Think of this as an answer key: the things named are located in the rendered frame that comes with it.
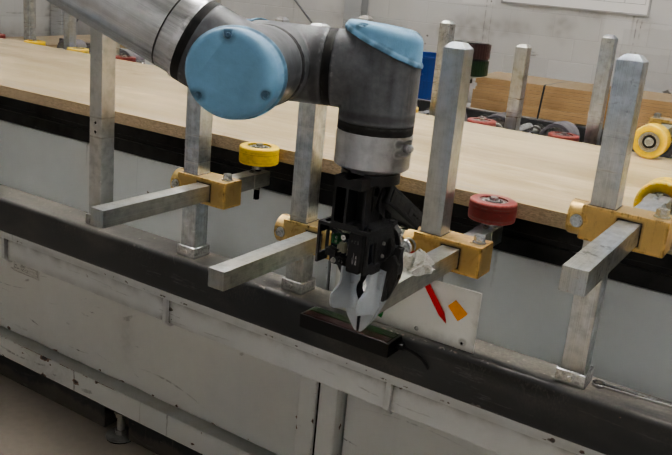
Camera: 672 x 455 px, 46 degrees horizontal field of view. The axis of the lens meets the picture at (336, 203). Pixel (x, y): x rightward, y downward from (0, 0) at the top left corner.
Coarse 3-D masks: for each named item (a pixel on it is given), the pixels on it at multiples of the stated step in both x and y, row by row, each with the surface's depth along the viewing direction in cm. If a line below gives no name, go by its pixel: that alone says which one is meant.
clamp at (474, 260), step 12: (420, 228) 127; (420, 240) 125; (432, 240) 124; (444, 240) 123; (456, 240) 123; (468, 240) 123; (468, 252) 121; (480, 252) 120; (468, 264) 121; (480, 264) 121; (468, 276) 122; (480, 276) 122
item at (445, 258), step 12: (480, 228) 134; (492, 228) 134; (492, 240) 133; (432, 252) 119; (444, 252) 120; (456, 252) 121; (444, 264) 118; (456, 264) 122; (408, 276) 108; (420, 276) 111; (432, 276) 115; (396, 288) 105; (408, 288) 108; (420, 288) 112; (396, 300) 106
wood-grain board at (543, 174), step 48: (0, 48) 284; (48, 48) 298; (48, 96) 197; (144, 96) 210; (288, 144) 167; (480, 144) 187; (528, 144) 192; (576, 144) 199; (480, 192) 141; (528, 192) 144; (576, 192) 148; (624, 192) 151
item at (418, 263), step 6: (414, 252) 115; (420, 252) 112; (408, 258) 111; (414, 258) 112; (420, 258) 112; (426, 258) 112; (408, 264) 111; (414, 264) 111; (420, 264) 110; (426, 264) 110; (432, 264) 113; (408, 270) 110; (414, 270) 109; (420, 270) 109; (426, 270) 109; (432, 270) 110
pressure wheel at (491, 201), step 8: (472, 200) 133; (480, 200) 133; (488, 200) 134; (496, 200) 134; (504, 200) 135; (512, 200) 135; (472, 208) 133; (480, 208) 132; (488, 208) 131; (496, 208) 131; (504, 208) 131; (512, 208) 132; (472, 216) 133; (480, 216) 132; (488, 216) 131; (496, 216) 131; (504, 216) 131; (512, 216) 132; (488, 224) 132; (496, 224) 131; (504, 224) 132
